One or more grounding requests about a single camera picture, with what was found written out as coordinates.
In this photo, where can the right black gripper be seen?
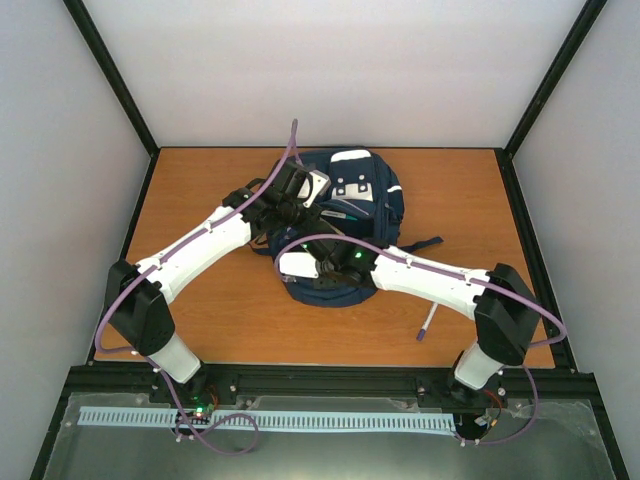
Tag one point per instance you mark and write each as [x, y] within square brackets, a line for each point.
[328, 284]

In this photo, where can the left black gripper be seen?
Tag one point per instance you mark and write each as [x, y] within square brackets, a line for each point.
[316, 215]

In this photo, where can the navy blue student backpack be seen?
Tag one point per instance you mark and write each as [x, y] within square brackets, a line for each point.
[362, 185]

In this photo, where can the purple whiteboard marker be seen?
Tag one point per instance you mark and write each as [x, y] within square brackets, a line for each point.
[425, 326]

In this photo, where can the green whiteboard marker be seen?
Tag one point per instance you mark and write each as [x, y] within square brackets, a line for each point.
[338, 215]

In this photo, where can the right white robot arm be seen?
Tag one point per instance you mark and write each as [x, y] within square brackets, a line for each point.
[498, 301]

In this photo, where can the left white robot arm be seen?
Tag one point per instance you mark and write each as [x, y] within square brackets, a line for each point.
[138, 295]

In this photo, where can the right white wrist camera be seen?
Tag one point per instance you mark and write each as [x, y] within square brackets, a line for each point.
[298, 264]

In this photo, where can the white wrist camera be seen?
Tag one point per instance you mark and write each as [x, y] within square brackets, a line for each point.
[298, 264]
[314, 185]

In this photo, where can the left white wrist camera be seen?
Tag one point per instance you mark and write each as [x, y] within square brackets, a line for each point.
[314, 185]

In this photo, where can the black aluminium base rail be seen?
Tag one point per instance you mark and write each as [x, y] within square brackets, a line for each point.
[429, 387]

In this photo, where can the left black frame post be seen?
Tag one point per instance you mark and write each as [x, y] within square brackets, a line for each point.
[87, 28]

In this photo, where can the black frame post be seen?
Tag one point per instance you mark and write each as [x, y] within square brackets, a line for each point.
[580, 28]
[87, 28]

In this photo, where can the light blue cable duct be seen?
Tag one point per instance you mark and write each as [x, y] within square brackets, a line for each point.
[272, 421]

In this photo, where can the right black frame post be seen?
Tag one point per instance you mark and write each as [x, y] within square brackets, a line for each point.
[580, 28]

